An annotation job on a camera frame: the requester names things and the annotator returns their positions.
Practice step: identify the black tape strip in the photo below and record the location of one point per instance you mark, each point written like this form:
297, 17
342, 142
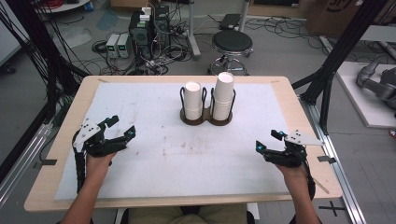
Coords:
327, 159
49, 162

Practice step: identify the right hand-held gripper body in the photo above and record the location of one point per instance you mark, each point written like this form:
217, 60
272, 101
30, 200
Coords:
292, 155

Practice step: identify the cardboard box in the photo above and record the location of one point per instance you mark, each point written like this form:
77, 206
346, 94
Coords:
336, 15

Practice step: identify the person's left hand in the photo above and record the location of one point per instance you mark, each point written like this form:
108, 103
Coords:
98, 168

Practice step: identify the white table leg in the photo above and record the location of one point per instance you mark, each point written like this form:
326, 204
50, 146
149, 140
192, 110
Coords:
193, 31

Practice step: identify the white platform board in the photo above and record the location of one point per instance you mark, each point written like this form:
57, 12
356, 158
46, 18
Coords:
355, 99

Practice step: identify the white table mat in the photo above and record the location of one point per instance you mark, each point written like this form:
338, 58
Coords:
174, 168

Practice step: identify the thin wooden stick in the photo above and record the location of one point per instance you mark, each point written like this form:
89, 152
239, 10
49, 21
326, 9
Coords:
321, 186

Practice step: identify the person's khaki pants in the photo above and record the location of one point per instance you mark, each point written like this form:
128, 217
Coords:
186, 216

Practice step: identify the black flat device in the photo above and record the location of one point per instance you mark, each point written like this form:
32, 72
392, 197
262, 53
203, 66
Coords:
229, 21

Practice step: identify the black round stool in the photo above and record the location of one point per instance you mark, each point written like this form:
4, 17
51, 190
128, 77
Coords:
232, 41

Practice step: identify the black frame post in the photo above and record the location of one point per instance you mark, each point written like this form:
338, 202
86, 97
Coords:
40, 46
336, 59

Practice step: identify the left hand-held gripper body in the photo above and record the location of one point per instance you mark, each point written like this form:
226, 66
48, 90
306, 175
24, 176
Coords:
88, 130

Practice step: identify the grey bench power supply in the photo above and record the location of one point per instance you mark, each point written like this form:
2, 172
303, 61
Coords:
123, 45
112, 45

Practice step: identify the black computer tower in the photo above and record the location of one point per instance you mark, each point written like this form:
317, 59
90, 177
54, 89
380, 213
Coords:
148, 31

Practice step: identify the short stack white paper cups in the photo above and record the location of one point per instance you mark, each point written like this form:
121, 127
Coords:
193, 99

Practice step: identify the aluminium rail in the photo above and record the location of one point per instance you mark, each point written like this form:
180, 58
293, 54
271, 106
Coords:
21, 168
339, 174

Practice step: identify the person's right hand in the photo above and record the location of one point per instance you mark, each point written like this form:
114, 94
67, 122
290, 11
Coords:
294, 177

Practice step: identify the tall stack white paper cups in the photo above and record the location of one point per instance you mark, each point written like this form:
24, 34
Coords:
223, 93

